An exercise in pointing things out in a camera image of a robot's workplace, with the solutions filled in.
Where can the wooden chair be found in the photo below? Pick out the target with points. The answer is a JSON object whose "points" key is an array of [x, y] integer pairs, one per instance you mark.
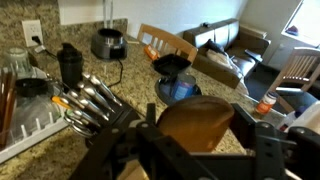
{"points": [[162, 43]]}

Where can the white wall outlet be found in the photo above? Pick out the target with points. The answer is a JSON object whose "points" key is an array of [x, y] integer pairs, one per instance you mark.
{"points": [[32, 28]]}

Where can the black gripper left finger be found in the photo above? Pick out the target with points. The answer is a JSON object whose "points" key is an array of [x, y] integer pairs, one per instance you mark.
{"points": [[159, 155]]}

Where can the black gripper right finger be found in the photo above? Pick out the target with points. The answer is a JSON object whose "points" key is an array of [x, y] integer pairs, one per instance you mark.
{"points": [[278, 155]]}

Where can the black knife block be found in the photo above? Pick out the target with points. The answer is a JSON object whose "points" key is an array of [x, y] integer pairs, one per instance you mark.
{"points": [[91, 106]]}

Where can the orange label jar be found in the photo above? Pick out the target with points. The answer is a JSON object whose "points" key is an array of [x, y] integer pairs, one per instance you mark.
{"points": [[266, 103]]}

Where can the dark blue bowl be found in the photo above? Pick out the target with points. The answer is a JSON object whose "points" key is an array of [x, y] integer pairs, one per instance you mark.
{"points": [[163, 88]]}

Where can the dark leather sofa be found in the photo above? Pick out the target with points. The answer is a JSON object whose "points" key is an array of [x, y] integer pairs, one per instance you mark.
{"points": [[226, 53]]}

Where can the black square dish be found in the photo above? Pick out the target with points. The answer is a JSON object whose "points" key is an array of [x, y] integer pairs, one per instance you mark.
{"points": [[170, 64]]}

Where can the wooden spoon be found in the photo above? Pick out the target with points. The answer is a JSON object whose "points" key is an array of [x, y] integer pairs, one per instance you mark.
{"points": [[197, 123]]}

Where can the clear plastic container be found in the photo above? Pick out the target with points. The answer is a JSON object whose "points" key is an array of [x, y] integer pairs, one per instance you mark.
{"points": [[39, 107]]}

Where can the black blender base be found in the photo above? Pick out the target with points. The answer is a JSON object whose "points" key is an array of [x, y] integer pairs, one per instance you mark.
{"points": [[109, 44]]}

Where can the grey dish rack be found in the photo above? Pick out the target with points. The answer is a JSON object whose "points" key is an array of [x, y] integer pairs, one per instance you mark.
{"points": [[17, 144]]}

